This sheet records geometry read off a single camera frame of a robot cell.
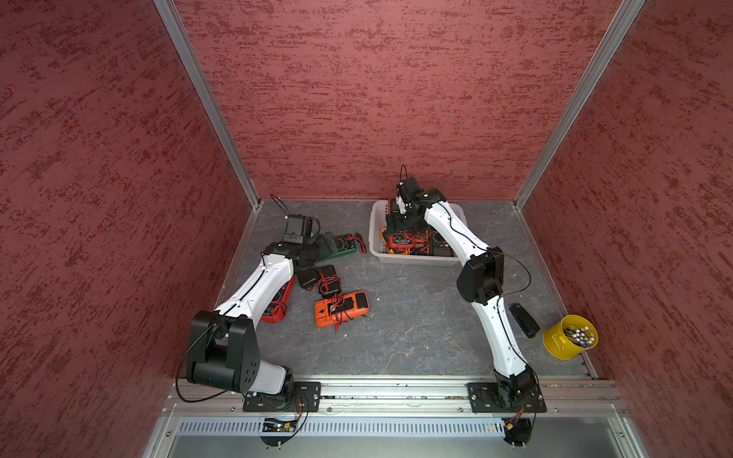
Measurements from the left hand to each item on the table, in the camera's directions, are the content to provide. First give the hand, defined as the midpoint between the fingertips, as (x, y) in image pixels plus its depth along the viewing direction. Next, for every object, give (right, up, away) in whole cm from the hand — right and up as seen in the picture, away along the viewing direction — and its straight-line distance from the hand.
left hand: (325, 253), depth 88 cm
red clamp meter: (-14, -17, -4) cm, 22 cm away
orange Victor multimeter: (+32, +3, +12) cm, 34 cm away
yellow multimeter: (+22, 0, +12) cm, 25 cm away
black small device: (-6, -8, +3) cm, 11 cm away
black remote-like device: (+62, -21, -3) cm, 66 cm away
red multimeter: (+28, +3, +7) cm, 29 cm away
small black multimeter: (+1, -10, +4) cm, 11 cm away
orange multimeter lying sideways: (+2, -17, -2) cm, 18 cm away
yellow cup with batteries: (+66, -19, -18) cm, 71 cm away
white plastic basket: (+17, +10, +13) cm, 23 cm away
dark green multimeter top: (+5, +2, +16) cm, 17 cm away
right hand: (+25, +7, +10) cm, 28 cm away
